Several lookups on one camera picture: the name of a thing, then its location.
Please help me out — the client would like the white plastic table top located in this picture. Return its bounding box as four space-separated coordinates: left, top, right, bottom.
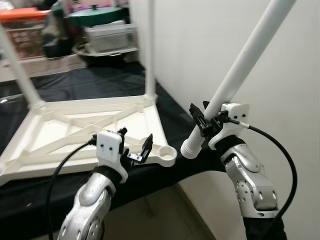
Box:
0 95 178 187

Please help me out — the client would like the black table cloth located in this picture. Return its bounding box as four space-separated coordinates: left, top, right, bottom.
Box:
0 62 241 236

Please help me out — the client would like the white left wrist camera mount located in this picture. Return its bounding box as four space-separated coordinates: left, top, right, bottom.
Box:
96 129 130 183

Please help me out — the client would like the dark green round lid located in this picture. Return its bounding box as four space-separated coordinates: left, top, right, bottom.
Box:
67 5 126 27

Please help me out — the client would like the clear tape strip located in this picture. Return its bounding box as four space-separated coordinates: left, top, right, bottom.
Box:
0 94 23 106

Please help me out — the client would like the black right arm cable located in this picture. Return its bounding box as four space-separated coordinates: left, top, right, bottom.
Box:
227 117 298 221

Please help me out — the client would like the dark glossy bag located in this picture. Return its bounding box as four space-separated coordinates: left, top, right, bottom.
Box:
42 2 76 58

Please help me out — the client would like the white plastic table leg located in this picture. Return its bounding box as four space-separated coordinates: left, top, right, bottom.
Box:
0 22 47 112
180 0 298 160
144 0 157 100

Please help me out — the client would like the beige speckled low platform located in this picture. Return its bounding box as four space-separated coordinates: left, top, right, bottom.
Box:
0 52 88 81

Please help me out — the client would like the clear plastic storage box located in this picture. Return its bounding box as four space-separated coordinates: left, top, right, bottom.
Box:
85 22 138 53

